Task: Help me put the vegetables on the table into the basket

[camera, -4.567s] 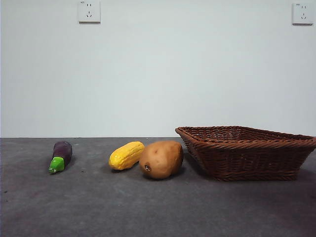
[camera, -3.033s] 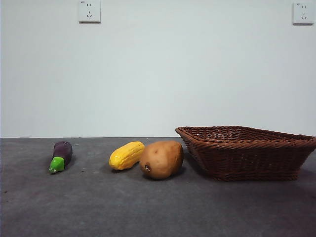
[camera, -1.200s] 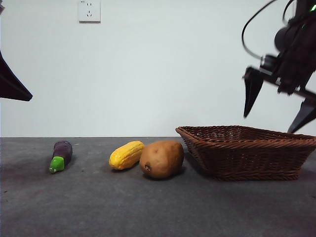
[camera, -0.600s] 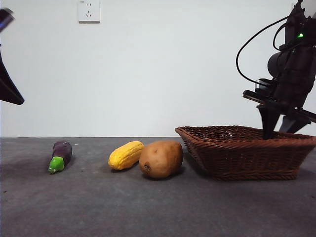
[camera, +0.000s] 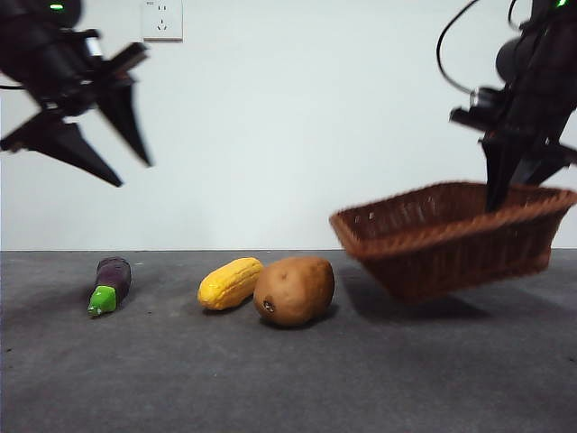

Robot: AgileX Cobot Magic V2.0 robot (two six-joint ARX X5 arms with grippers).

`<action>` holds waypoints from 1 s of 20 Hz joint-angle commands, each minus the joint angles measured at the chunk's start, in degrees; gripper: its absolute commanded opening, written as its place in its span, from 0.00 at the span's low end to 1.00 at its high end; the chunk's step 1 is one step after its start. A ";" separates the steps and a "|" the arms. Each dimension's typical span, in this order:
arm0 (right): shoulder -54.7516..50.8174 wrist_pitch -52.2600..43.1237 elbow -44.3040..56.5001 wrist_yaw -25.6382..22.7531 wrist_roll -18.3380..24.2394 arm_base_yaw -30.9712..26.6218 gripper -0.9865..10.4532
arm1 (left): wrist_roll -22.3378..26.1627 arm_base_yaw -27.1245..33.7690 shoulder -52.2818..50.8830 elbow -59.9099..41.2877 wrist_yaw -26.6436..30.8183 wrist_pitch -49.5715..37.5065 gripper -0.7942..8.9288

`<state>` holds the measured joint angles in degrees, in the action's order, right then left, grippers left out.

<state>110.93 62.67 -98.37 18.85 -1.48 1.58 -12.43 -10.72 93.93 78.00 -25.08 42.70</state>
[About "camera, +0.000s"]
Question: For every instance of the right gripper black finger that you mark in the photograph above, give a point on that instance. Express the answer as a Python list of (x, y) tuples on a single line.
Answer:
[(500, 171), (538, 171)]

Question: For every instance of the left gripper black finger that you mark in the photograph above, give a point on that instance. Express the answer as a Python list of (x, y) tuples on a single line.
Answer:
[(124, 113), (63, 140)]

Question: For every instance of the brown wicker basket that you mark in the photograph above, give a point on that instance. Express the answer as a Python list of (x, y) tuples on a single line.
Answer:
[(428, 266)]

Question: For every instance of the purple eggplant with green stem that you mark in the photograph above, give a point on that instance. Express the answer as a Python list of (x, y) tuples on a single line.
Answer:
[(115, 275)]

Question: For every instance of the yellow corn cob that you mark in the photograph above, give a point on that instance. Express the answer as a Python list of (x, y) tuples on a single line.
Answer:
[(225, 284)]

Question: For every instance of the brown potato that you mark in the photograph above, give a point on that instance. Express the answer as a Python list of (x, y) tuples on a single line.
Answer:
[(293, 291)]

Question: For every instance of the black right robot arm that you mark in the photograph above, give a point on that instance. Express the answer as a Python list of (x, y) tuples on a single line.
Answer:
[(541, 67)]

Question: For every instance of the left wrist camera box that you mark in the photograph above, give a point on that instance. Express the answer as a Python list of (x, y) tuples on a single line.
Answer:
[(93, 46)]

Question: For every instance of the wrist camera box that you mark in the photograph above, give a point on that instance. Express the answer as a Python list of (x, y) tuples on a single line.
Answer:
[(93, 46), (484, 97)]

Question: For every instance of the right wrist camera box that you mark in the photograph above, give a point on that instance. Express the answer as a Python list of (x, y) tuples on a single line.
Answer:
[(484, 97)]

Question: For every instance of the white wall socket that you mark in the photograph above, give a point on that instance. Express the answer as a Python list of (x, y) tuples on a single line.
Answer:
[(163, 22)]

